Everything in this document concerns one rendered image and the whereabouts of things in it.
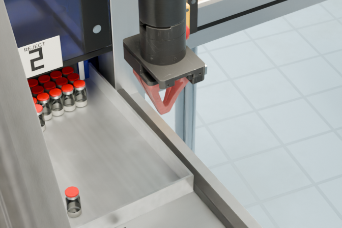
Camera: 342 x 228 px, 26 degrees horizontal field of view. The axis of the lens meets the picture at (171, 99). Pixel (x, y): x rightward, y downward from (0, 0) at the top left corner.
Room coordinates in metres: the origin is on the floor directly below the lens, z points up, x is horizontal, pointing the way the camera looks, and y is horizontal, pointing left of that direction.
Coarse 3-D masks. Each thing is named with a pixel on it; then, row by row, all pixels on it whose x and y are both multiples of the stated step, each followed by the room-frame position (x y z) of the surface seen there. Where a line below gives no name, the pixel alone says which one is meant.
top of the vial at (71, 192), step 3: (72, 186) 0.76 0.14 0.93; (66, 189) 0.75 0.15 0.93; (69, 189) 0.75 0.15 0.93; (72, 189) 0.75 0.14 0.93; (75, 189) 0.75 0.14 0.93; (66, 192) 0.75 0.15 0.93; (69, 192) 0.75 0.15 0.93; (72, 192) 0.75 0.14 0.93; (75, 192) 0.75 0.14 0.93; (78, 192) 0.75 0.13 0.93; (66, 195) 0.74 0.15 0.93; (69, 195) 0.74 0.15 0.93; (72, 195) 0.74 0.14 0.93; (75, 195) 0.74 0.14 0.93
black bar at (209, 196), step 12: (144, 120) 0.94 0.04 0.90; (156, 132) 0.91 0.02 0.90; (168, 144) 0.88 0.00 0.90; (180, 156) 0.85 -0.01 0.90; (192, 168) 0.83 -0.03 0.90; (204, 180) 0.80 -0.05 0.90; (204, 192) 0.77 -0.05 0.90; (216, 192) 0.77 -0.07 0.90; (216, 204) 0.75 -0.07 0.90; (216, 216) 0.74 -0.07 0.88; (228, 216) 0.73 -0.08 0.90
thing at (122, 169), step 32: (96, 96) 1.03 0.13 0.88; (64, 128) 0.94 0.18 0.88; (96, 128) 0.94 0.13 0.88; (128, 128) 0.94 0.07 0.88; (64, 160) 0.86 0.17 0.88; (96, 160) 0.86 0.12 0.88; (128, 160) 0.86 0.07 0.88; (160, 160) 0.86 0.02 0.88; (64, 192) 0.79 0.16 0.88; (96, 192) 0.79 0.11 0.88; (128, 192) 0.79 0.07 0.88; (160, 192) 0.77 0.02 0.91; (96, 224) 0.71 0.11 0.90
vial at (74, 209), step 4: (76, 196) 0.74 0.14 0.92; (68, 200) 0.74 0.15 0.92; (72, 200) 0.74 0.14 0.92; (76, 200) 0.74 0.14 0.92; (68, 204) 0.74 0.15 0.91; (72, 204) 0.74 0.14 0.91; (76, 204) 0.74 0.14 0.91; (80, 204) 0.75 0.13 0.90; (68, 208) 0.74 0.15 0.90; (72, 208) 0.74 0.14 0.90; (76, 208) 0.74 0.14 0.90; (80, 208) 0.75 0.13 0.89; (68, 212) 0.74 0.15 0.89; (72, 212) 0.74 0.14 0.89; (76, 212) 0.74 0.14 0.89; (80, 212) 0.75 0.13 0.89; (72, 216) 0.74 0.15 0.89; (76, 216) 0.74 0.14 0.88
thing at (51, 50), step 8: (48, 40) 0.96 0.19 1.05; (56, 40) 0.97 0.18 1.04; (24, 48) 0.94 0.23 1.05; (32, 48) 0.95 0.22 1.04; (48, 48) 0.96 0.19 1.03; (56, 48) 0.97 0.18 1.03; (24, 56) 0.94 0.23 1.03; (32, 56) 0.95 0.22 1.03; (48, 56) 0.96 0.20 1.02; (56, 56) 0.97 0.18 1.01; (24, 64) 0.94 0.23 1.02; (40, 64) 0.95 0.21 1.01; (48, 64) 0.96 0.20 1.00; (56, 64) 0.97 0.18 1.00; (32, 72) 0.94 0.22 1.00; (40, 72) 0.95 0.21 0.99
